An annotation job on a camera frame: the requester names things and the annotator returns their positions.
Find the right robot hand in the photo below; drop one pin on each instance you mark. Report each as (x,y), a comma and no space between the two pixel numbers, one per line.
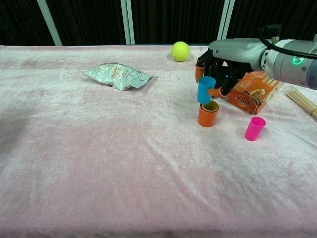
(237,50)

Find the light blue plastic cup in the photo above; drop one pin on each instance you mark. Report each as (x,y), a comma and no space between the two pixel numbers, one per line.
(204,90)

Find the yellow plastic cup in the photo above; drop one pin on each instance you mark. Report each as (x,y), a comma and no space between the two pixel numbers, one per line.
(213,106)

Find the pink plastic cup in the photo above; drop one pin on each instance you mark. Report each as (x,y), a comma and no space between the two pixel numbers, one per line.
(253,130)

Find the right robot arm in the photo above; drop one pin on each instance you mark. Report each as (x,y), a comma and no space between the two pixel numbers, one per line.
(289,64)

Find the orange plastic cup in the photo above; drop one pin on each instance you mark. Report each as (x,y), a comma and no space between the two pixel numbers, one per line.
(207,119)

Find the orange biscuit box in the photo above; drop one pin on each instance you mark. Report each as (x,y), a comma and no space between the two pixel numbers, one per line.
(250,96)

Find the yellow tennis ball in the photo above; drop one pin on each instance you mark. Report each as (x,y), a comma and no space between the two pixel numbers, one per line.
(180,51)

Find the wooden sticks in plastic bag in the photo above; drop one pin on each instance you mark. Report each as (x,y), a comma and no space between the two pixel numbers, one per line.
(303,100)

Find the silver snack bag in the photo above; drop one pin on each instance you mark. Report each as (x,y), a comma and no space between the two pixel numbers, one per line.
(116,75)

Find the pink velvet table cloth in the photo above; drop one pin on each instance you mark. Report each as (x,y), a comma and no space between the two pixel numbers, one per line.
(123,161)

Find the white partition post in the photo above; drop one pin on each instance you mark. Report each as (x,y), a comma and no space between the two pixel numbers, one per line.
(49,24)
(128,22)
(226,19)

